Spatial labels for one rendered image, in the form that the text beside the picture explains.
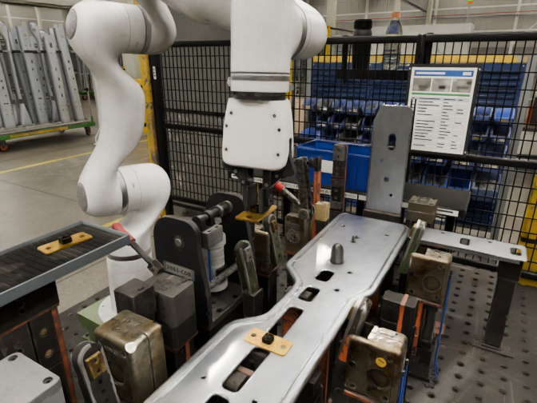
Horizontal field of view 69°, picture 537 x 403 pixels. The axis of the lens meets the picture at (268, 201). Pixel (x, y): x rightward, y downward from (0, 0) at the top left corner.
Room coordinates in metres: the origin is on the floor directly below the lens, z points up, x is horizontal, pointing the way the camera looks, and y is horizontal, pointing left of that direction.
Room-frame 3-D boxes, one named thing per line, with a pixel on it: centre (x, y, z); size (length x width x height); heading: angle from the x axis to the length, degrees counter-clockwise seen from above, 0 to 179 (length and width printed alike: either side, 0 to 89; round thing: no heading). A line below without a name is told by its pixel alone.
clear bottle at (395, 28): (1.58, -0.47, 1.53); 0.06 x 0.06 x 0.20
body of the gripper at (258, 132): (0.58, 0.01, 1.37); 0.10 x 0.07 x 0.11; 67
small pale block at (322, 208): (1.10, -0.16, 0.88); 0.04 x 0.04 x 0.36; 60
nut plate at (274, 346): (0.56, 0.00, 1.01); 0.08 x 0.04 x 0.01; 60
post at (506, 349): (0.91, -0.64, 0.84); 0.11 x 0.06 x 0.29; 60
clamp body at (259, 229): (0.91, 0.02, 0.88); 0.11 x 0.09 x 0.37; 60
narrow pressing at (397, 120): (1.19, -0.37, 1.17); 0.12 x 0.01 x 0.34; 60
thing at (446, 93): (1.40, -0.59, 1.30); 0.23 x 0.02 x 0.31; 60
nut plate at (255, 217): (0.58, 0.02, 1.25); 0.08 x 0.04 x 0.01; 157
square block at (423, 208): (1.14, -0.48, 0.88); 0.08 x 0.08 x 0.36; 60
